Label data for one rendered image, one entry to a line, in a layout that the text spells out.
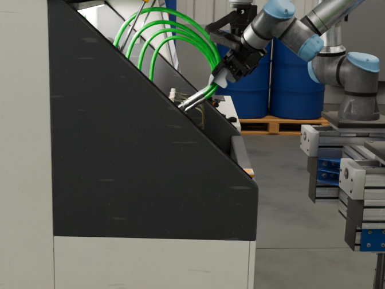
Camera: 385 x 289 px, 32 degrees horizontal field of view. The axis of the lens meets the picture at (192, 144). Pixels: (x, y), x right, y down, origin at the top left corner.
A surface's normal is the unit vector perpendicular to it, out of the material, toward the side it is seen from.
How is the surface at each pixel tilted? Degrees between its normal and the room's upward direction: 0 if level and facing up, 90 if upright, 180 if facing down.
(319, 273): 0
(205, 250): 90
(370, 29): 90
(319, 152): 90
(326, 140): 90
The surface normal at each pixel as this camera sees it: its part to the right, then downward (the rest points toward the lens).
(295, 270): 0.03, -0.97
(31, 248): 0.00, 0.23
